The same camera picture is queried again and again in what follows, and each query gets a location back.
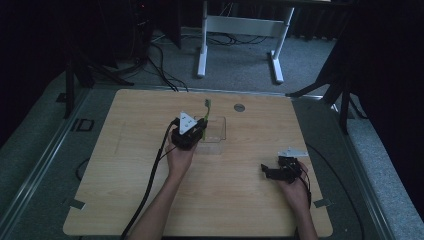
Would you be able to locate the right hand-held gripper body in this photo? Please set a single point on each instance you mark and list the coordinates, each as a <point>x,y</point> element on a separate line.
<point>289,166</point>

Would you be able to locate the clear plastic container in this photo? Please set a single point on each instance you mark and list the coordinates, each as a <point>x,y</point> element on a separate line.
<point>216,133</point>

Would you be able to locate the metal floor rail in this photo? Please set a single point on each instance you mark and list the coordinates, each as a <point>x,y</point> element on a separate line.
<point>363,186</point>
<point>40,166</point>

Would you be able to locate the green toothbrush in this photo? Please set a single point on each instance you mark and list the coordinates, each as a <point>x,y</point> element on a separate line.
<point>207,111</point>

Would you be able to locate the grey tape piece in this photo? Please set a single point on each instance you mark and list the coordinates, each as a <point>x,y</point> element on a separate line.
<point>322,202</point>
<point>76,204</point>

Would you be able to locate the person's left hand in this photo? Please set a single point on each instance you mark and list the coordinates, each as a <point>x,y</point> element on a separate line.
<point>178,160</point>

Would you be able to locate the white metal desk frame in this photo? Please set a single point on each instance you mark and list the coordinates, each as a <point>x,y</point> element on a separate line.
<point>240,26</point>

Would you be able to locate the dark curtain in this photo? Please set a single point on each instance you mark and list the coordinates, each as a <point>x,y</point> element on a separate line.
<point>26,50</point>
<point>390,66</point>

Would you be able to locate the person's right hand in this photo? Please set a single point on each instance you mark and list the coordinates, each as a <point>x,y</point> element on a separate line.
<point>295,195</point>

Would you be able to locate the grey table grommet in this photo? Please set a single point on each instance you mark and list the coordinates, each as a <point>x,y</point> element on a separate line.
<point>239,107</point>

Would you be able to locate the dark computer tower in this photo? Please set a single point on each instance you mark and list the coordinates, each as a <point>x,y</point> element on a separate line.
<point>140,31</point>

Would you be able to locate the black square floor bracket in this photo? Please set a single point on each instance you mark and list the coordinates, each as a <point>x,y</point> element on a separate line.
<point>83,125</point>

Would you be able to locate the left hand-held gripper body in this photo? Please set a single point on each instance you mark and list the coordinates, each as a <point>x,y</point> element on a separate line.
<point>186,133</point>

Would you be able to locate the black tripod stand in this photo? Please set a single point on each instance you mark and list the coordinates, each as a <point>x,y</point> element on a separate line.
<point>343,111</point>
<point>69,95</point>

